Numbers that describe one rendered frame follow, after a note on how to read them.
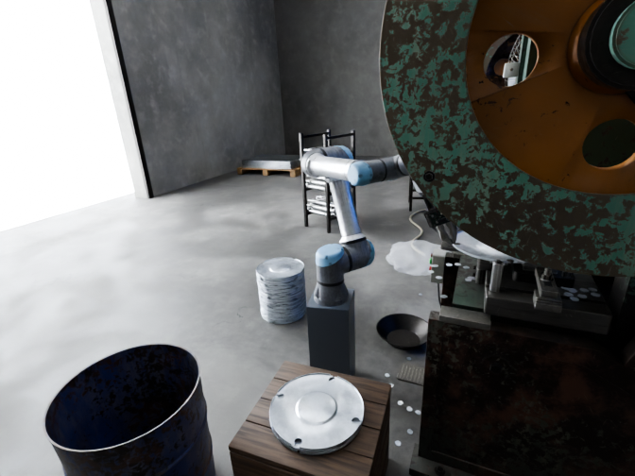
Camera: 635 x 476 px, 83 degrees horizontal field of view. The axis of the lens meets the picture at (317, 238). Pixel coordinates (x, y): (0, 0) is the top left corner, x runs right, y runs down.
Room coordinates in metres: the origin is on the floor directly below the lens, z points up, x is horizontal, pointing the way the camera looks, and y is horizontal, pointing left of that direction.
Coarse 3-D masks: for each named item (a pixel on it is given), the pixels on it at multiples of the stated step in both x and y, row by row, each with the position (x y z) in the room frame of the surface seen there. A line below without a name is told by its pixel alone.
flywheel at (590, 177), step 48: (480, 0) 0.78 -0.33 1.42; (528, 0) 0.75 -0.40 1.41; (576, 0) 0.72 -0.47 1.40; (624, 0) 0.60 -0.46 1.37; (480, 48) 0.78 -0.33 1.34; (576, 48) 0.68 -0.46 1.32; (624, 48) 0.57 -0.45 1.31; (480, 96) 0.78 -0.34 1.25; (528, 96) 0.74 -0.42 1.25; (576, 96) 0.71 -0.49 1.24; (624, 96) 0.68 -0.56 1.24; (528, 144) 0.73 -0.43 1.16; (576, 144) 0.70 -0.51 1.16; (624, 192) 0.66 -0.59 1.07
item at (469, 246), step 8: (464, 232) 1.21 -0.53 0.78; (456, 240) 1.15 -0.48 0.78; (464, 240) 1.14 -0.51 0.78; (472, 240) 1.14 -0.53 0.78; (456, 248) 1.07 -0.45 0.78; (464, 248) 1.07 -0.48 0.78; (472, 248) 1.07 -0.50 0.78; (480, 248) 1.07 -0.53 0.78; (488, 248) 1.06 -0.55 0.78; (472, 256) 1.01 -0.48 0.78; (480, 256) 1.01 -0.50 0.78; (488, 256) 1.01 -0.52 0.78; (496, 256) 1.00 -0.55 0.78; (504, 256) 1.00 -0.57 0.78
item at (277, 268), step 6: (276, 258) 2.12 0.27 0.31; (282, 258) 2.13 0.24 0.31; (288, 258) 2.12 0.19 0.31; (264, 264) 2.04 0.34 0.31; (270, 264) 2.04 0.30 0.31; (276, 264) 2.02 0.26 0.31; (282, 264) 2.01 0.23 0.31; (288, 264) 2.01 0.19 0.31; (294, 264) 2.02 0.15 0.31; (300, 264) 2.01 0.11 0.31; (258, 270) 1.96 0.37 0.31; (264, 270) 1.96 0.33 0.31; (270, 270) 1.95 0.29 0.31; (276, 270) 1.94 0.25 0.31; (282, 270) 1.94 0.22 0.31; (288, 270) 1.94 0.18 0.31; (294, 270) 1.94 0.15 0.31; (300, 270) 1.94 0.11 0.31; (264, 276) 1.89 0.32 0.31; (270, 276) 1.88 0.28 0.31; (276, 276) 1.88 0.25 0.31; (282, 276) 1.87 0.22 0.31; (288, 276) 1.87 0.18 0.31
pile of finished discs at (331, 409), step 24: (288, 384) 0.95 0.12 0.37; (312, 384) 0.95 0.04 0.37; (336, 384) 0.94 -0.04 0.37; (288, 408) 0.85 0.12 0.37; (312, 408) 0.84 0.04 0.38; (336, 408) 0.84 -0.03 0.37; (360, 408) 0.84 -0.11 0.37; (288, 432) 0.77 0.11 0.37; (312, 432) 0.76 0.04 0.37; (336, 432) 0.76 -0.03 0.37
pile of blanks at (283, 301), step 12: (300, 276) 1.93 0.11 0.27; (264, 288) 1.87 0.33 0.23; (276, 288) 1.84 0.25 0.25; (288, 288) 1.86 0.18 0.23; (300, 288) 1.91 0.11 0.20; (264, 300) 1.88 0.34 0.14; (276, 300) 1.84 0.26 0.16; (288, 300) 1.85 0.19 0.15; (300, 300) 1.91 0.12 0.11; (264, 312) 1.89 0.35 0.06; (276, 312) 1.84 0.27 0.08; (288, 312) 1.85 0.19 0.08; (300, 312) 1.90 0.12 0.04
